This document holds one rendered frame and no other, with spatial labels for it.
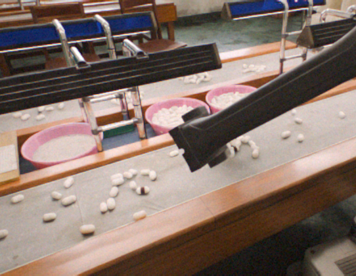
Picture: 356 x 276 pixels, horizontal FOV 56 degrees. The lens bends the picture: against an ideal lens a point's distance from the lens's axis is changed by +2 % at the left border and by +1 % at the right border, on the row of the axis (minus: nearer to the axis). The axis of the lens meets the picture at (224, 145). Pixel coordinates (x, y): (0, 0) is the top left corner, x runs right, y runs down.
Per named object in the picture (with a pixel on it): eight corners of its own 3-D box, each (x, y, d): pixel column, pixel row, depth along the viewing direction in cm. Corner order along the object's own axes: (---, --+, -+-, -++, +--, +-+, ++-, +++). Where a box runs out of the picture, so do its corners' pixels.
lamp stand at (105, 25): (134, 130, 141) (113, 22, 117) (87, 143, 133) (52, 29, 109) (123, 113, 155) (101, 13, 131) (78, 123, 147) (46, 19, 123)
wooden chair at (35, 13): (63, 124, 287) (27, 14, 238) (59, 105, 319) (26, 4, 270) (115, 113, 304) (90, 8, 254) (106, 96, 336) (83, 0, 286)
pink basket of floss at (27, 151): (121, 148, 129) (117, 127, 124) (77, 191, 108) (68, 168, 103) (66, 138, 136) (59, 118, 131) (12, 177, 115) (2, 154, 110)
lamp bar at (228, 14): (326, 5, 179) (328, -9, 175) (228, 20, 154) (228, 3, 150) (316, 3, 185) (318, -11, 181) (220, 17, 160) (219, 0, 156)
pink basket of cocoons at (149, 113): (222, 127, 142) (222, 108, 137) (179, 155, 124) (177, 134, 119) (180, 111, 156) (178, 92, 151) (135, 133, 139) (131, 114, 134)
